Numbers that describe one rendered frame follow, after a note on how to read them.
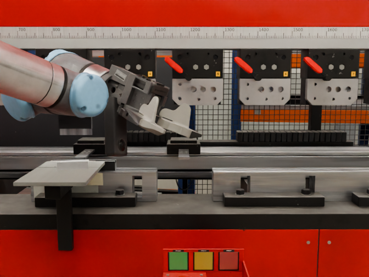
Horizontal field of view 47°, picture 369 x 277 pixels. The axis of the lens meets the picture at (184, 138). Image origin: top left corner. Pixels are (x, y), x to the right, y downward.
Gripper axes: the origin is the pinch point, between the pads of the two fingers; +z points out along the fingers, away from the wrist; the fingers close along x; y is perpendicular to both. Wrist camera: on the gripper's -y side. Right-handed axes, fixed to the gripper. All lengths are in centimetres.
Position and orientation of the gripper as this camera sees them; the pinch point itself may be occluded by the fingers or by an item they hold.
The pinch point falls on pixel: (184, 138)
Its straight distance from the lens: 76.9
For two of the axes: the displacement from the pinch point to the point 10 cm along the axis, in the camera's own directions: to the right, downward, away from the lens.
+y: 3.7, -9.2, -1.5
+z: 8.2, 4.0, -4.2
